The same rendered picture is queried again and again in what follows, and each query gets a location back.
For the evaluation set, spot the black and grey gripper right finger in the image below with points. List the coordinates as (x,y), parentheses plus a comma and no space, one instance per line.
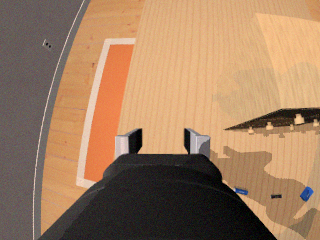
(196,143)

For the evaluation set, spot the brown wooden chest of drawers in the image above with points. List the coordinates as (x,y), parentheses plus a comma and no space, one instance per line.
(275,66)

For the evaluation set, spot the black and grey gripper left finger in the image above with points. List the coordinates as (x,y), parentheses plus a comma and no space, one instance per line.
(130,142)

